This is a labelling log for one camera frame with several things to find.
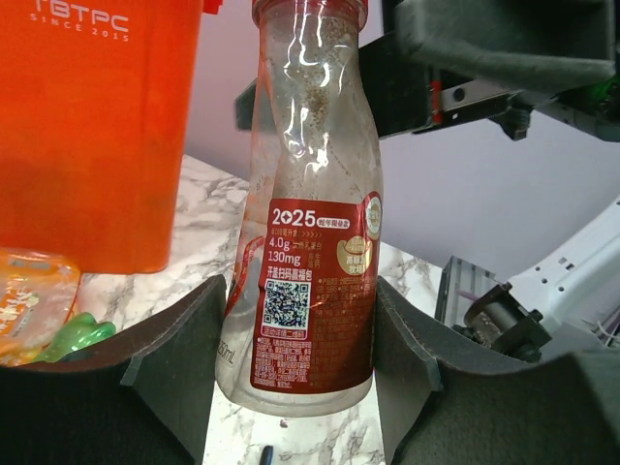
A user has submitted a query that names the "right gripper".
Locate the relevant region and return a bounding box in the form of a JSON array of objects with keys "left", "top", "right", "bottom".
[{"left": 359, "top": 1, "right": 619, "bottom": 143}]

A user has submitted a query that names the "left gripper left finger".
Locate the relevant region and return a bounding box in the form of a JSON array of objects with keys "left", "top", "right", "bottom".
[{"left": 1, "top": 275, "right": 226, "bottom": 464}]

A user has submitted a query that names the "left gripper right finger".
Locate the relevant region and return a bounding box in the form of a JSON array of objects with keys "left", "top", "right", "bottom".
[{"left": 373, "top": 279, "right": 619, "bottom": 464}]

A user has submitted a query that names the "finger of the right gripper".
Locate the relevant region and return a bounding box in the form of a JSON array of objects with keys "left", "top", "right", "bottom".
[{"left": 234, "top": 80, "right": 256, "bottom": 130}]

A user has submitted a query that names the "green sprite bottle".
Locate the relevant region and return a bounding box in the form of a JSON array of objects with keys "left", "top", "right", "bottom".
[{"left": 34, "top": 312, "right": 116, "bottom": 362}]

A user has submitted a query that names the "large crushed orange bottle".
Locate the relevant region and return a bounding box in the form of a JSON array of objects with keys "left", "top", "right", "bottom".
[{"left": 1, "top": 248, "right": 81, "bottom": 367}]

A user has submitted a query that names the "small red label bottle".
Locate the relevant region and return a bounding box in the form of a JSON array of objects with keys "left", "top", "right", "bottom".
[{"left": 215, "top": 1, "right": 383, "bottom": 418}]

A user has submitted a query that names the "orange plastic bin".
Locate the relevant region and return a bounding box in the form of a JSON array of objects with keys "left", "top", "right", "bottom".
[{"left": 1, "top": 0, "right": 220, "bottom": 274}]

